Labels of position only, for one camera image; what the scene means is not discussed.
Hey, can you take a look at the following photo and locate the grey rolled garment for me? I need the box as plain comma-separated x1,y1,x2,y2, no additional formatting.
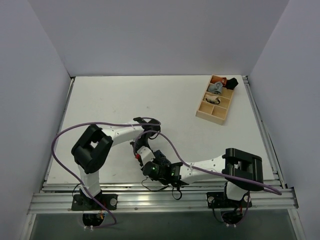
207,81,223,95

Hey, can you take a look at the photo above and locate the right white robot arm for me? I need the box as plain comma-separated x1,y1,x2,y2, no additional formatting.
135,146,264,207

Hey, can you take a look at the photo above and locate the black rolled garment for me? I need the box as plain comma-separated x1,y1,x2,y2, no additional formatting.
225,77,239,90

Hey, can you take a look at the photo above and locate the wooden compartment tray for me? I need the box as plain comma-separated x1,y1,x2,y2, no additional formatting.
195,75,239,126

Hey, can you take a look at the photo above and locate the navy striped underwear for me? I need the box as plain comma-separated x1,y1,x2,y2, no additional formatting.
153,150,172,167

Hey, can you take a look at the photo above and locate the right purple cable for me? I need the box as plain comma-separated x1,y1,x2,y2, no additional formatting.
133,131,283,223

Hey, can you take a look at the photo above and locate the aluminium rail frame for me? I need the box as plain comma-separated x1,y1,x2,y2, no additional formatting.
20,181,306,240

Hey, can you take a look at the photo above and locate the purple cable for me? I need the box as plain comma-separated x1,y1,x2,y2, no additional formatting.
51,117,162,228
133,131,283,223

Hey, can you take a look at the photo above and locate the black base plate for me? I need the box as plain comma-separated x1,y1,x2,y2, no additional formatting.
71,193,118,211
206,191,253,209

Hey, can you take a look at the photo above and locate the orange rolled garment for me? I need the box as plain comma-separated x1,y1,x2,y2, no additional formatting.
220,77,228,86

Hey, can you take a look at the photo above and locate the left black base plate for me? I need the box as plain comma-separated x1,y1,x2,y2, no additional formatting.
71,193,118,211

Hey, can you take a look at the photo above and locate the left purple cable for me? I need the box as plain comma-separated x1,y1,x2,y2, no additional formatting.
51,117,162,228

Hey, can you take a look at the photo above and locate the beige rolled garment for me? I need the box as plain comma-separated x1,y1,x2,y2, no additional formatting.
204,94,221,105

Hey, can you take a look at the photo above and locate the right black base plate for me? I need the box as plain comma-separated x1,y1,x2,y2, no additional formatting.
206,191,253,209

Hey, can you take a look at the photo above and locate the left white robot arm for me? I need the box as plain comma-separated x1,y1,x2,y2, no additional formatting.
71,117,161,210

